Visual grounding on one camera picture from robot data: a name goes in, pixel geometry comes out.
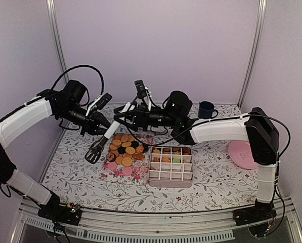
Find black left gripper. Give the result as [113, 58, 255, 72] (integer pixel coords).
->
[58, 103, 116, 136]

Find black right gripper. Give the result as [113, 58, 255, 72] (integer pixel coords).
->
[113, 102, 179, 132]

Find silver white tongs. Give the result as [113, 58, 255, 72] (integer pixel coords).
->
[84, 102, 131, 164]

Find orange leaf cookie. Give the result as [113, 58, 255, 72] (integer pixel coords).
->
[152, 149, 161, 154]

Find pink sandwich cookie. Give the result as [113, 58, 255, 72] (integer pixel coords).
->
[107, 162, 117, 171]
[122, 168, 133, 176]

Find green sandwich cookie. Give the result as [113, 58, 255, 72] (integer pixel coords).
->
[172, 158, 181, 163]

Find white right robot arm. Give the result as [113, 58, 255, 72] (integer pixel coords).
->
[114, 91, 281, 221]

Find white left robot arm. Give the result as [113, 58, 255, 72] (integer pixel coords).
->
[0, 80, 112, 220]

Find floral rectangular tray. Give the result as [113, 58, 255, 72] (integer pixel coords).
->
[100, 133, 152, 185]

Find pink divided cookie tin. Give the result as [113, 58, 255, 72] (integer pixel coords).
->
[148, 146, 194, 189]

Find dark blue mug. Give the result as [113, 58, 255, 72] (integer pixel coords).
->
[198, 101, 219, 119]

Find pink plate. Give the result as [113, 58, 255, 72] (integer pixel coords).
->
[228, 140, 258, 170]

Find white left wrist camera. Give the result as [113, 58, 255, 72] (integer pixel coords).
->
[85, 93, 113, 116]

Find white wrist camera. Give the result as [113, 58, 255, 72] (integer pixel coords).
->
[134, 80, 152, 111]
[85, 93, 113, 116]

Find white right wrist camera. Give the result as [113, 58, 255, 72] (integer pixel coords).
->
[134, 80, 152, 111]

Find left aluminium frame post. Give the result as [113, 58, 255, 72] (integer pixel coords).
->
[46, 0, 67, 72]

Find aluminium frame post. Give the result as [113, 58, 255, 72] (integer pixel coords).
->
[46, 0, 67, 72]
[237, 0, 267, 109]

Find front aluminium rail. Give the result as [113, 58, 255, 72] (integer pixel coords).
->
[11, 198, 302, 242]

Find right aluminium frame post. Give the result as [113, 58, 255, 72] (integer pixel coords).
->
[237, 0, 267, 109]

